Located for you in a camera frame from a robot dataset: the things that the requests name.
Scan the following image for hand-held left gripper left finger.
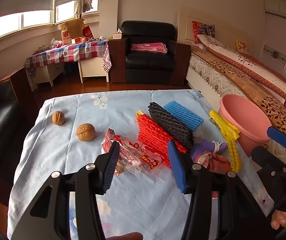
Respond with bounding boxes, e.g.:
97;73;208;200
10;141;121;240

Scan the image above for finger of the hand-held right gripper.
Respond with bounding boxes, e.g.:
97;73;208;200
251;146;286;188
267;126;286;155

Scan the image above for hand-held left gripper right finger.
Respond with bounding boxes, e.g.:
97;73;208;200
167;140;276;240

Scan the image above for purple plastic bag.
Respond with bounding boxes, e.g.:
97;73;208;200
190;140;228;162

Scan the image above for yellow foam net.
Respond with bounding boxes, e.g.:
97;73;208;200
227;137;241;173

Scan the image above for red white snack wrapper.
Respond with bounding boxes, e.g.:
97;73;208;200
101;128;170;177

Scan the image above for pink wrapper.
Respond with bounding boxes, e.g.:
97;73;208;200
195;152;232;173

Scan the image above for black foam net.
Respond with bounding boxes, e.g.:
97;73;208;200
147;102;195;150

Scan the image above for pink plastic bucket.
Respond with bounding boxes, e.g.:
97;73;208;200
219;94;274;155

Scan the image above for red foam net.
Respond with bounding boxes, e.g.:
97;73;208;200
135;110;188;168

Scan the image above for yellow plastic bag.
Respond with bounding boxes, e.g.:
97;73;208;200
209;110;241;142

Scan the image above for blue foam net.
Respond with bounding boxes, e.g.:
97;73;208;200
163;100;205;131

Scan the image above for person's right hand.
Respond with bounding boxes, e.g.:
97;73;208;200
271;210;286;230

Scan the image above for person's left hand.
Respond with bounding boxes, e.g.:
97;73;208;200
105;232;143;240

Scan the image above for brown walnut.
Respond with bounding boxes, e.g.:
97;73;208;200
76;123;96;142
52;111;65;126

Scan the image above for brown leaf patterned blanket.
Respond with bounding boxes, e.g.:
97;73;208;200
190;44;286;140

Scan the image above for dotted floral quilt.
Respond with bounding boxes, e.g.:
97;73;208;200
197;34;286;113

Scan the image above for white bed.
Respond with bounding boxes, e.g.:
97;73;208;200
177;7;286;140

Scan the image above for yellow pillow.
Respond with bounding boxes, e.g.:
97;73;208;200
235;40;249;53

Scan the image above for white desk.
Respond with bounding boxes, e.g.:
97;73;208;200
26;57;110;88

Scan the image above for white wardrobe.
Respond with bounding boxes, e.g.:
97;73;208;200
259;0;286;63

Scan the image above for black leather armchair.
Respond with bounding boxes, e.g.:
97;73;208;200
109;21;191;85

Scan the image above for checked tablecloth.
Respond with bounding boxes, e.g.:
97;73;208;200
25;40;112;73

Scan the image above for pink folded blanket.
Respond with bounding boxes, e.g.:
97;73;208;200
130;42;168;53

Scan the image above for colourful patterned pillow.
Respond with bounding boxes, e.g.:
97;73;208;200
192;21;215;44

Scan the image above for red paper bag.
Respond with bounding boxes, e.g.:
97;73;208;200
82;26;95;40

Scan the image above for brown paper bag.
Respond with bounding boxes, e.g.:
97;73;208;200
58;19;85;44

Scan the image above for white hanging shirt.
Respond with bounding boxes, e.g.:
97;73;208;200
73;0;93;15

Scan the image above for bay window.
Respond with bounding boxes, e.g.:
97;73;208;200
0;0;100;45

